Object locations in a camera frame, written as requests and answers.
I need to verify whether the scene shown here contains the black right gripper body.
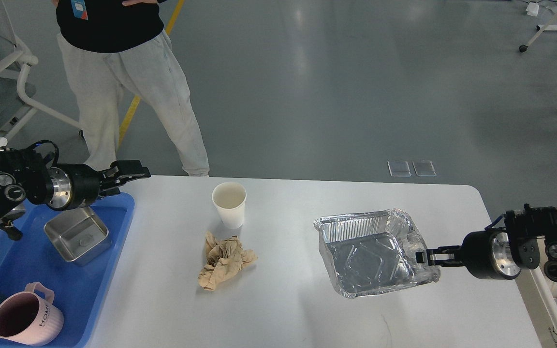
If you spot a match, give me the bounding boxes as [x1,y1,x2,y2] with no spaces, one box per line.
[461,231,520,280]

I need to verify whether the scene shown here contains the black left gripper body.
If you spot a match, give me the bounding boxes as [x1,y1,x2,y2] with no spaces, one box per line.
[46,164,104,211]

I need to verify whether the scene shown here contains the stainless steel rectangular container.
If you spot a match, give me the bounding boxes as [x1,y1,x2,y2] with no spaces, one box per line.
[44,207,111,267]

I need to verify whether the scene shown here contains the aluminium foil tray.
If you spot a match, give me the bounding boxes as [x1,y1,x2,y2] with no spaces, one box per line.
[312,208,441,299]

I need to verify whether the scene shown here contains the pink ceramic mug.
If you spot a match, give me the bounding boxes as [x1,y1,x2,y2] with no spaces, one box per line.
[0,282,64,346]

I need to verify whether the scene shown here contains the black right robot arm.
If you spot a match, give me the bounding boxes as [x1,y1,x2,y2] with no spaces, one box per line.
[416,203,557,283]

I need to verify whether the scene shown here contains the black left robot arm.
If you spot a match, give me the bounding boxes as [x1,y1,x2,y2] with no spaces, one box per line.
[0,140,151,241]

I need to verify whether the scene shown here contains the white plastic bin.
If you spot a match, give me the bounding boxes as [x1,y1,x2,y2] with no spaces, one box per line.
[515,238,557,348]

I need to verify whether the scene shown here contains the clear plastic lid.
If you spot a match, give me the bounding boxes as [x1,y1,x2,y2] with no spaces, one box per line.
[412,160,437,177]
[387,160,412,177]

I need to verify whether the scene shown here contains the white paper cup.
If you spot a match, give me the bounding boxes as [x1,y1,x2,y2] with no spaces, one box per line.
[211,181,247,229]

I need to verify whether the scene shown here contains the person in grey trousers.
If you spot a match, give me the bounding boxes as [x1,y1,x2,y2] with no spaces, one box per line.
[53,0,210,177]

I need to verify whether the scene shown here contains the crumpled brown paper napkin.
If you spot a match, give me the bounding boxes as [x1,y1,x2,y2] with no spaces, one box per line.
[198,231,257,291]

